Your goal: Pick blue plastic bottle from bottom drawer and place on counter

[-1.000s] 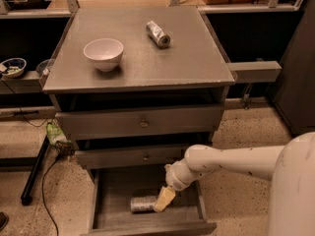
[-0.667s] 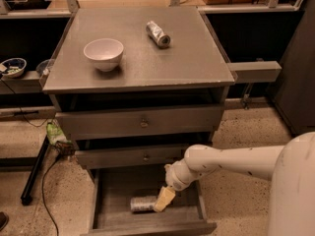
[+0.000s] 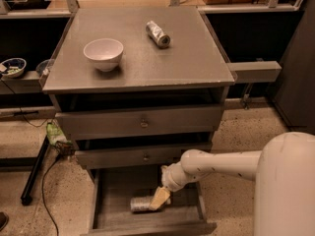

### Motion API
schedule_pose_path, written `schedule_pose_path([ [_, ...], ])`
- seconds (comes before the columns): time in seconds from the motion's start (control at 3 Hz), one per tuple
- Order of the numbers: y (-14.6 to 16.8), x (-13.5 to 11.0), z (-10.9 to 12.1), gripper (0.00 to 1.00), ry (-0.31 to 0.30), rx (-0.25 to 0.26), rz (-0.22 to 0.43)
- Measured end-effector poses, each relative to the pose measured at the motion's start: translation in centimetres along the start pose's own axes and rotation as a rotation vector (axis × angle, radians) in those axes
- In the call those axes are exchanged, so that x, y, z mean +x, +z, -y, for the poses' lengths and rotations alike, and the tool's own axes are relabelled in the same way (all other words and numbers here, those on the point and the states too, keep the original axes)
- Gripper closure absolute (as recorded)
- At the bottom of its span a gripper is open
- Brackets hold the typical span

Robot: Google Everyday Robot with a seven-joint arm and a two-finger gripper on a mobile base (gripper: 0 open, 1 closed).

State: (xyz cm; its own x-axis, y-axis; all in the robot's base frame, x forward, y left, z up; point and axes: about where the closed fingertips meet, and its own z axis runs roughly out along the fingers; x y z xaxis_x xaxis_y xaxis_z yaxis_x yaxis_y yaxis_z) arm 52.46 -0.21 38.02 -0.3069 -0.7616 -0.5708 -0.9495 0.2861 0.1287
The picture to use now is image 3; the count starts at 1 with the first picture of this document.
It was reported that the dark shoe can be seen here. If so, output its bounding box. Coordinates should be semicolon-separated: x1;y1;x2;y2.
0;211;9;231

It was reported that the grey wooden drawer cabinet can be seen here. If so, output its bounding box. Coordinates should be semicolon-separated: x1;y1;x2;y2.
41;6;237;236

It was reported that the grey side shelf beam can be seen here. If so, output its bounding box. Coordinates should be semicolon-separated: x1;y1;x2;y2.
227;61;282;84

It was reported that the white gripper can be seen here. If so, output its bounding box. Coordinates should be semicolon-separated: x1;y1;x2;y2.
149;162;197;210

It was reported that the blue patterned bowl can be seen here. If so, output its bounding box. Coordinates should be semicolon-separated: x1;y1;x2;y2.
0;58;27;79

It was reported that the black metal table leg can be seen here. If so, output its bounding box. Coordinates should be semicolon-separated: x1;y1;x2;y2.
21;137;49;206

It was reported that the black floor cable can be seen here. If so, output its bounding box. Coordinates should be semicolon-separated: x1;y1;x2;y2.
40;152;63;236

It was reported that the top grey drawer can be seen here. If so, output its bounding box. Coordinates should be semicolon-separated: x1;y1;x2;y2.
56;104;222;141

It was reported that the white ceramic bowl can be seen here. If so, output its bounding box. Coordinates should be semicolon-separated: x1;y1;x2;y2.
83;38;124;72

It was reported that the green snack bag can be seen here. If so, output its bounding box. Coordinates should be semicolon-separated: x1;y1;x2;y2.
46;122;72;148

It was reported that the small glass bowl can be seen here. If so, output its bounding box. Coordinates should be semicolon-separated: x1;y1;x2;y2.
35;59;54;76

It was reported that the bottom grey open drawer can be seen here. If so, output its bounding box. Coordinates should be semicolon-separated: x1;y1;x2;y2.
83;165;217;236

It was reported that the grey left low shelf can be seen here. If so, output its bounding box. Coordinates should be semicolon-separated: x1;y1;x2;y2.
0;71;41;94

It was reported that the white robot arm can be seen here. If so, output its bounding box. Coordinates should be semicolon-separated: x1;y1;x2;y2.
149;132;315;236

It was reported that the middle grey drawer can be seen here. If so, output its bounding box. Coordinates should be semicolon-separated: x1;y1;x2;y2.
75;142;212;169

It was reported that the silver metal can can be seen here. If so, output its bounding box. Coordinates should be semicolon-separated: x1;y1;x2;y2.
146;21;170;48

